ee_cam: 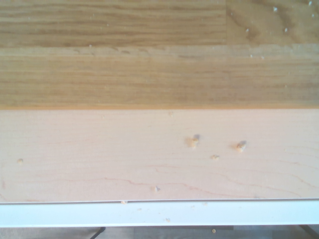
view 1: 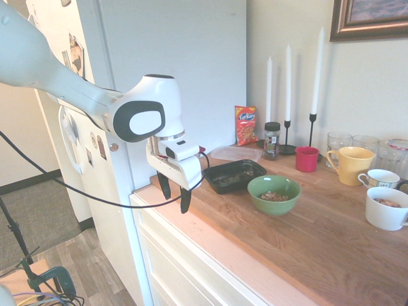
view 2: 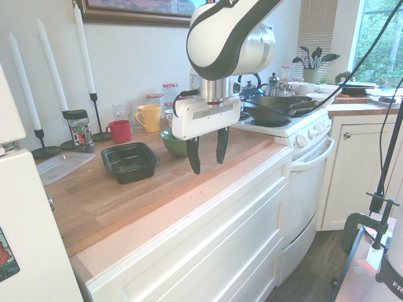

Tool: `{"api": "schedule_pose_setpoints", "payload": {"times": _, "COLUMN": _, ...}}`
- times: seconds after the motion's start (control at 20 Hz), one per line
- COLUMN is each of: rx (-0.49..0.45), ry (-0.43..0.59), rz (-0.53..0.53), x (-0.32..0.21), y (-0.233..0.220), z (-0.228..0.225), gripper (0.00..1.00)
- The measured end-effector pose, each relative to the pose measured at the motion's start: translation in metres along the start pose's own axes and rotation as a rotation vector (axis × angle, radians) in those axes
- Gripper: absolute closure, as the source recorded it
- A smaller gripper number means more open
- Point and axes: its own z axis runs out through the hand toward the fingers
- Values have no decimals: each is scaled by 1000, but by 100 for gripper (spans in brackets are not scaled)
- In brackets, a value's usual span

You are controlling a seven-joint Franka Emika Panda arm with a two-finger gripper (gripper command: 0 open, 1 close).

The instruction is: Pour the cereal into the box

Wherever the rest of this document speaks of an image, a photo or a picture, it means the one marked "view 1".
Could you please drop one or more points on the black plastic food box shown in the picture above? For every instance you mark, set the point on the black plastic food box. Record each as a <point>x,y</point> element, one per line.
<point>232,178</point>

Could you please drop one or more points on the small photo fridge magnet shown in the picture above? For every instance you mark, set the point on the small photo fridge magnet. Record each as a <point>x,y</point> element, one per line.
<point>65,59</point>

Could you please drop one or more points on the tall white candle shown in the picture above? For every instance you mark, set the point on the tall white candle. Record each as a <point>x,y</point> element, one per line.
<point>317,70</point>

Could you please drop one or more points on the small rectangular fridge magnet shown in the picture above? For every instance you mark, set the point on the small rectangular fridge magnet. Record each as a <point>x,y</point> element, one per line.
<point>89,157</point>

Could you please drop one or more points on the grey floor mat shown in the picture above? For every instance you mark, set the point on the grey floor mat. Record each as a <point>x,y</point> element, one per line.
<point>35,216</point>

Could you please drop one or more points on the clear drinking glass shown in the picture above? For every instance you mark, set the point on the clear drinking glass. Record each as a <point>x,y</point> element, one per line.
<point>339,140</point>
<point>365,142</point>

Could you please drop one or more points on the white kitchen cabinet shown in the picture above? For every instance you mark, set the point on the white kitchen cabinet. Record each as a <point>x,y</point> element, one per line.
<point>178,261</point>

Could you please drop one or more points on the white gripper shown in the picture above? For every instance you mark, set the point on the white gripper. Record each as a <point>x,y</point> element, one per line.
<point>188,173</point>

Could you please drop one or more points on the white refrigerator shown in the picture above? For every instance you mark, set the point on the white refrigerator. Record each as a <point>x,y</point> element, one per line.
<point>178,48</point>

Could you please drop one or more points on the white patterned teacup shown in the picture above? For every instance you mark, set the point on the white patterned teacup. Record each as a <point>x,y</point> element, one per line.
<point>381,183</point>

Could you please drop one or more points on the black tripod stand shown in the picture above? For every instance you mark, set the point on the black tripod stand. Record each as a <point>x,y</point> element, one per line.
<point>14,228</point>

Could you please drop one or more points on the large white mug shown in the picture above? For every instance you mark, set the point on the large white mug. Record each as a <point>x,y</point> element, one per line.
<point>384,216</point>

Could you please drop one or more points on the round fridge magnet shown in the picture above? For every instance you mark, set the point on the round fridge magnet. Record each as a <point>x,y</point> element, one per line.
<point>93,140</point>

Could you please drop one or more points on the green ceramic bowl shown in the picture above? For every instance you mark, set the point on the green ceramic bowl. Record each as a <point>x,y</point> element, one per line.
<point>274,207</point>

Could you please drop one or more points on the dark red fridge magnet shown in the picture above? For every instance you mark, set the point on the dark red fridge magnet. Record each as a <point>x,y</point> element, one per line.
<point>101,147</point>

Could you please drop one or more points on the medium white candle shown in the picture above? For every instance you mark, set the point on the medium white candle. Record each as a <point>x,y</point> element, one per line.
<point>288,83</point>

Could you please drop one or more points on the red cup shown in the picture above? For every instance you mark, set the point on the red cup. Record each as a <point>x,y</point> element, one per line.
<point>306,161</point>

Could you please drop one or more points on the green clamp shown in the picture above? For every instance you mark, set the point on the green clamp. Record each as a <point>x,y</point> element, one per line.
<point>62,277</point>

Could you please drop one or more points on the clear glass with red-rimmed lid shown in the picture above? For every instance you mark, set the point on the clear glass with red-rimmed lid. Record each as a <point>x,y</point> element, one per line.
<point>390,159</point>

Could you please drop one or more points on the large photo fridge magnet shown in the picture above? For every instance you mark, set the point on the large photo fridge magnet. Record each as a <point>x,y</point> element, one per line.
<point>76,54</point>

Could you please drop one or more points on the orange red snack bag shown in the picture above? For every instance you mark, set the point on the orange red snack bag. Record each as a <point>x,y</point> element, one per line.
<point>246,127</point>

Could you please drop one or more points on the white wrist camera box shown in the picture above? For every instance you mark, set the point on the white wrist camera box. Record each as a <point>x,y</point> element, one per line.
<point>185,150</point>

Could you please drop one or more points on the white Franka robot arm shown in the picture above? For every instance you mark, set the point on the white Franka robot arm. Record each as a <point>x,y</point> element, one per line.
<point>32,57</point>

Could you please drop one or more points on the round copper knob magnet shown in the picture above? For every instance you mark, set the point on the round copper knob magnet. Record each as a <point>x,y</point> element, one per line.
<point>113,147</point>

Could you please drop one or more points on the cereal in white mug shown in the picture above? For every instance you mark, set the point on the cereal in white mug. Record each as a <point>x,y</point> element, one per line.
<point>387,202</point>

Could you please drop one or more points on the clear plastic lid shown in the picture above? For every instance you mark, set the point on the clear plastic lid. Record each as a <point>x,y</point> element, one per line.
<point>236,152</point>

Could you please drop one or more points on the spice jar with black lid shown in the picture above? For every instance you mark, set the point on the spice jar with black lid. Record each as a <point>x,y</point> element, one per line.
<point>272,143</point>

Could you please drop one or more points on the yellow mug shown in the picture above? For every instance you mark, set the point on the yellow mug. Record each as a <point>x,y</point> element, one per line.
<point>352,169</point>

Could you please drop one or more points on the dark object behind teacup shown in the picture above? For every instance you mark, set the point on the dark object behind teacup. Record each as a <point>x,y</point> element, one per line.
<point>403,186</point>

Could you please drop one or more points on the wooden framed picture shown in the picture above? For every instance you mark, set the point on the wooden framed picture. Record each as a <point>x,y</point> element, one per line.
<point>341,19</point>

